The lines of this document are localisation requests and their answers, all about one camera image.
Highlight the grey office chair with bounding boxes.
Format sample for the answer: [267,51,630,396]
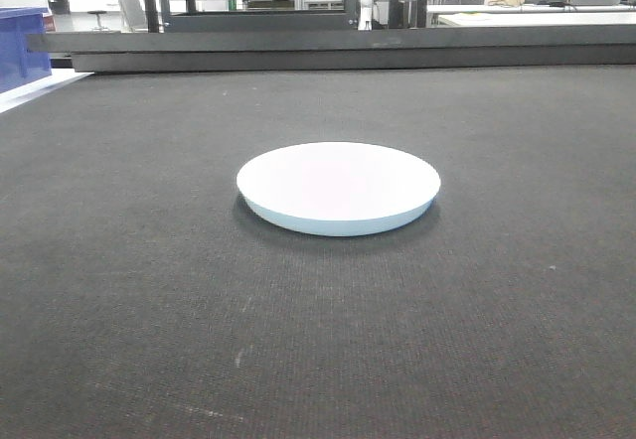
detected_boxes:
[116,0,148,33]

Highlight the black round stool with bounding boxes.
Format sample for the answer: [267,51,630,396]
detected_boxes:
[88,10,110,32]

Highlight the blue plastic bin at left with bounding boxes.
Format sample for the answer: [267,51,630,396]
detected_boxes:
[1,7,52,93]

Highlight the white background workbench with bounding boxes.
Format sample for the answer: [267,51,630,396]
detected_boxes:
[427,5,635,28]

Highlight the black table edge bar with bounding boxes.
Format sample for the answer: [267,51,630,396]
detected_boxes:
[26,25,635,73]

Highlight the light blue round tray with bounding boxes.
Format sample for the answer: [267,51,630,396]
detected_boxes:
[237,142,441,237]

